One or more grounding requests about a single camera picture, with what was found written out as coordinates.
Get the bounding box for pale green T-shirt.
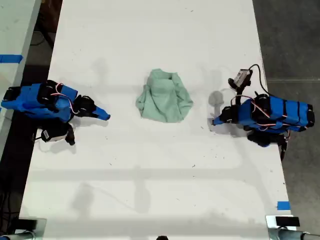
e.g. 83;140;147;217
135;68;195;124

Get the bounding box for long blue tape strip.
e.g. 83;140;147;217
0;54;24;64

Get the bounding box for short blue tape strip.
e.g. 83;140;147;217
276;200;291;211

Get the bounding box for white side table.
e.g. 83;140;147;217
0;0;42;156

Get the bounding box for grey metal clamp plate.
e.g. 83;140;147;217
265;214;301;230
14;217;48;234

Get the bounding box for small black box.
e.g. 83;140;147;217
15;218;38;230
275;216;300;227

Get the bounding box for grey metal tube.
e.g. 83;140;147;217
268;228;320;240
0;231;36;240

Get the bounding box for red white arm wire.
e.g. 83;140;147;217
251;98;292;131
51;82;79;115

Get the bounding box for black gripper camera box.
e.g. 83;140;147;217
40;122;76;146
227;69;254;91

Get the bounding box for black cable at arm base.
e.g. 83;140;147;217
278;136;289;161

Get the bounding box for black floor cables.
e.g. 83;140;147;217
0;191;16;227

